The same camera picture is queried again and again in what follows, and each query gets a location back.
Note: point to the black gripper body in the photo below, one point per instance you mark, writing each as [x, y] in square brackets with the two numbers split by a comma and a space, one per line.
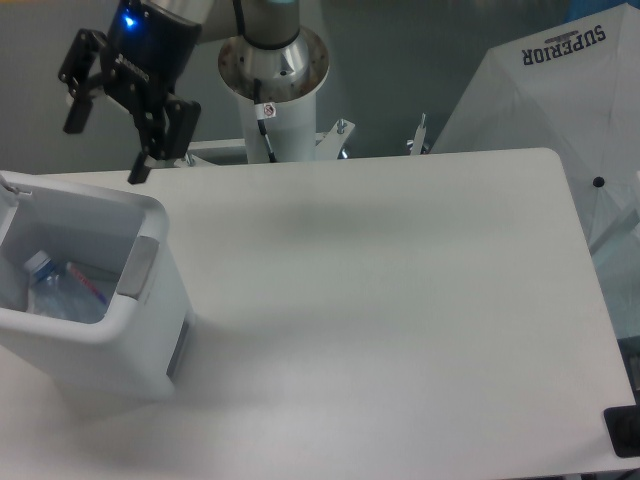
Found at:
[148, 49]

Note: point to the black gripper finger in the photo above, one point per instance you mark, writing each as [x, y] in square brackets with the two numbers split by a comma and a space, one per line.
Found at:
[165, 131]
[75, 73]

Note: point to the clear plastic water bottle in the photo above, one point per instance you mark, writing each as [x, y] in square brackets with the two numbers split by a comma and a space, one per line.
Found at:
[62, 291]

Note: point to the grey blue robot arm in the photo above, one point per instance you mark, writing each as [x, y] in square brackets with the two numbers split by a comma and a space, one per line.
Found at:
[268, 25]

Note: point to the white trash can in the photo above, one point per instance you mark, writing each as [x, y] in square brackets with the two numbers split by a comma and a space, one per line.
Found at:
[119, 241]

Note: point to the white umbrella with text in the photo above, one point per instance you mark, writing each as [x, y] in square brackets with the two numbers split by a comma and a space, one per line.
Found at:
[573, 89]

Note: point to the black device at table edge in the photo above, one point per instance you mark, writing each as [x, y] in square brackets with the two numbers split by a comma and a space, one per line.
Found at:
[623, 427]

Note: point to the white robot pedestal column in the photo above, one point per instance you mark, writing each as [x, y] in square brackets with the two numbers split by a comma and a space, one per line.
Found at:
[275, 91]

